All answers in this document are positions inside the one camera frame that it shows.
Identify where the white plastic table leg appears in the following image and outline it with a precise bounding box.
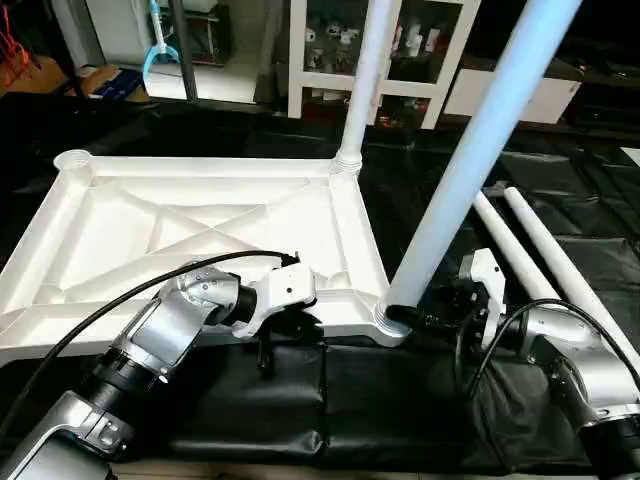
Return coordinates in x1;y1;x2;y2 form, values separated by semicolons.
329;0;397;177
502;185;640;373
374;0;584;338
471;189;563;303

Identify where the white plastic table top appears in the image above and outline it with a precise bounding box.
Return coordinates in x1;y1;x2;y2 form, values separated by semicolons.
0;149;413;363

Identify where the black work mat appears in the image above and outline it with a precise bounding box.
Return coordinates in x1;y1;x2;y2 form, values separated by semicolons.
0;90;640;476

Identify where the white drawer unit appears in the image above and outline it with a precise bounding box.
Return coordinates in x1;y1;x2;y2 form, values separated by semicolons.
444;68;584;127

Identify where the white glass-door cabinet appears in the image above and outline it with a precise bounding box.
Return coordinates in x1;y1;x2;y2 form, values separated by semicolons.
286;0;473;132

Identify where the black metal pole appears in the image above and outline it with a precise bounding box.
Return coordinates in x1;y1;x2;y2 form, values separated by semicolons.
169;0;199;102

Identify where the blue plastic tool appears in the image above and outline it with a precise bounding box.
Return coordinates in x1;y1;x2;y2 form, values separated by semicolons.
142;0;184;83

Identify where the brown cardboard box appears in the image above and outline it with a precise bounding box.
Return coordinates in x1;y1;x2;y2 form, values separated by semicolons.
74;64;153;103

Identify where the flat brown cardboard sheet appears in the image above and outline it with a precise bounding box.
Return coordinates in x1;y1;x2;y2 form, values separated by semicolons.
0;55;73;98

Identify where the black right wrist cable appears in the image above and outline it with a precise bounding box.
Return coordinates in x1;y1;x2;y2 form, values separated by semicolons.
452;298;640;441

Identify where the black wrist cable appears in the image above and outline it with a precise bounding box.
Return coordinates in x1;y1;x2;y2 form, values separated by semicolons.
452;298;640;441
0;249;302;443

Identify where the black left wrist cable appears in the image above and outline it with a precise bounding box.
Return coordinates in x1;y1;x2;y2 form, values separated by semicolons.
0;249;302;443

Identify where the orange cable bundle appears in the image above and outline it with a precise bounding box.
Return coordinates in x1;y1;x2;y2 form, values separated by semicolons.
0;10;33;89

